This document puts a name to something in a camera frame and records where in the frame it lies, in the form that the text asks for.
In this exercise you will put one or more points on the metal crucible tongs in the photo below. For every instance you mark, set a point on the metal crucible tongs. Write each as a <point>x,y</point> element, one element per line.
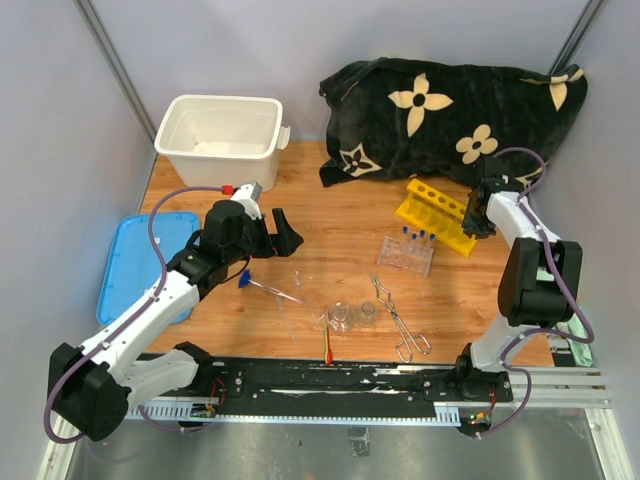
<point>408,343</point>

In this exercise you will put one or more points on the small glass beaker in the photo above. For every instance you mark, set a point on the small glass beaker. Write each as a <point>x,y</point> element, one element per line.
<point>367,314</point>

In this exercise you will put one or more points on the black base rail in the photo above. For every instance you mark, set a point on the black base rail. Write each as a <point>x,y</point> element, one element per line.
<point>311,389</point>

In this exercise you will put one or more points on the black floral blanket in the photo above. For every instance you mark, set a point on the black floral blanket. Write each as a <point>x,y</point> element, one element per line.
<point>394,118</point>

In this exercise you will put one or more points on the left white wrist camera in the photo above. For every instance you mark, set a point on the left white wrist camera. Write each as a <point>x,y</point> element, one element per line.
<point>247,195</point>

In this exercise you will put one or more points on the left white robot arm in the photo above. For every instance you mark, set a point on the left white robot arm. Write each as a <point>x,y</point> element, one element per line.
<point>94,385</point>

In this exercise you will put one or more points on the white plastic bin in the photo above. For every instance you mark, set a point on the white plastic bin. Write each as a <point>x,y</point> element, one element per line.
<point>214,140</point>

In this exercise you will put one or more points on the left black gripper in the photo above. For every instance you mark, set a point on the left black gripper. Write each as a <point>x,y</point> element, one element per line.
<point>280,244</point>

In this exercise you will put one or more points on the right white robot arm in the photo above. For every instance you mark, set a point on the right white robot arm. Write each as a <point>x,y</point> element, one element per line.
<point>538,287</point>

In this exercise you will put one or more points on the clear plastic pipette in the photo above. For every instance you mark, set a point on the clear plastic pipette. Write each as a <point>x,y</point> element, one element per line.
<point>285,316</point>

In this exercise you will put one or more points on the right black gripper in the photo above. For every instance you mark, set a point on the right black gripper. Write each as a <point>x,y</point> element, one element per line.
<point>481,231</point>

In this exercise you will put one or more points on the clear plastic tube rack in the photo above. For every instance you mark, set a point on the clear plastic tube rack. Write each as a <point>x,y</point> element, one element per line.
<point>394,253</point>

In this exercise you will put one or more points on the green cartoon cloth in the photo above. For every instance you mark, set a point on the green cartoon cloth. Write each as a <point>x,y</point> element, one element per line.
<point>581,352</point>

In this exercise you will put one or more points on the yellow test tube rack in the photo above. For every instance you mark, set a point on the yellow test tube rack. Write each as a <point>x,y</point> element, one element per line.
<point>428,209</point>

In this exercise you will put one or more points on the blue plastic lid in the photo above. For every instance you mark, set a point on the blue plastic lid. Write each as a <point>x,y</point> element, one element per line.
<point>133,266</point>

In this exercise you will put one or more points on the glass conical flask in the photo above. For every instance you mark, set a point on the glass conical flask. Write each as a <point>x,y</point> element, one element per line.
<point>341,316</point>

